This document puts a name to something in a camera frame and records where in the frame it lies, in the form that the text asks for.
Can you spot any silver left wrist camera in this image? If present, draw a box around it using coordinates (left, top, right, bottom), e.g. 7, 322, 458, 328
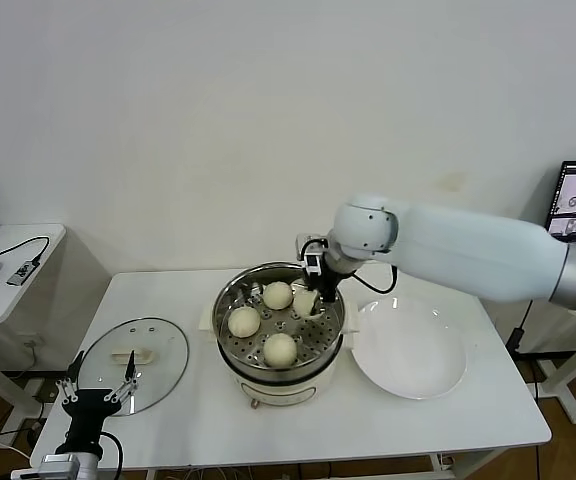
11, 452, 77, 480

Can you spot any white floor power strip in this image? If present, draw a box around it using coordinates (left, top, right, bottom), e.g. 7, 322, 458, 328
26, 378, 55, 403

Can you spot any white round plate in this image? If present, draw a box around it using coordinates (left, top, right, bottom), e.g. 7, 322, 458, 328
351, 298, 468, 401

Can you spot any grey usb hub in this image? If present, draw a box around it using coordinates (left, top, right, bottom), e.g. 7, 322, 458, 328
7, 260, 39, 287

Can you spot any black laptop power cable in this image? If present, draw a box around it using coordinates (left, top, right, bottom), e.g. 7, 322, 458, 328
506, 299, 537, 356

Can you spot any white side desk with laptop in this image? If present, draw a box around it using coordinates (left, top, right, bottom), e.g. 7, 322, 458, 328
537, 299, 576, 426

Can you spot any round glass pot lid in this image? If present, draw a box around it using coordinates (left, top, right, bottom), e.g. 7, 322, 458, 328
76, 315, 191, 417

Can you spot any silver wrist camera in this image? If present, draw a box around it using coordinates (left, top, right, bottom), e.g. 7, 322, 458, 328
11, 452, 77, 480
295, 233, 330, 277

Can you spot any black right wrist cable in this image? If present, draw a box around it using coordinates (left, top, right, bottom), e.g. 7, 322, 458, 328
350, 264, 399, 295

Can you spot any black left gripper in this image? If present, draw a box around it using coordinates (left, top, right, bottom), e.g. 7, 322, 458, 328
56, 349, 141, 454

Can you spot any white steamed baozi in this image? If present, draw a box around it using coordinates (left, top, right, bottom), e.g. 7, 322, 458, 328
262, 332, 299, 369
292, 288, 319, 319
226, 306, 262, 339
261, 281, 294, 311

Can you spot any perforated steel steamer basket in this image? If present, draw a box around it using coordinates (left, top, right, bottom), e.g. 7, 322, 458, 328
213, 262, 348, 382

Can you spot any black usb hub cable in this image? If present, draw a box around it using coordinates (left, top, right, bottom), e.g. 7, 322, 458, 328
0, 236, 53, 266

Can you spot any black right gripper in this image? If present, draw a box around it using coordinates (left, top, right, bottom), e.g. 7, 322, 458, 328
301, 271, 342, 320

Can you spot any white electric cooker pot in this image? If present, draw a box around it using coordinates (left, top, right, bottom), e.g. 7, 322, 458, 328
198, 298, 362, 412

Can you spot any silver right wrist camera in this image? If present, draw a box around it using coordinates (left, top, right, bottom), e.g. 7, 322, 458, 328
295, 233, 330, 277

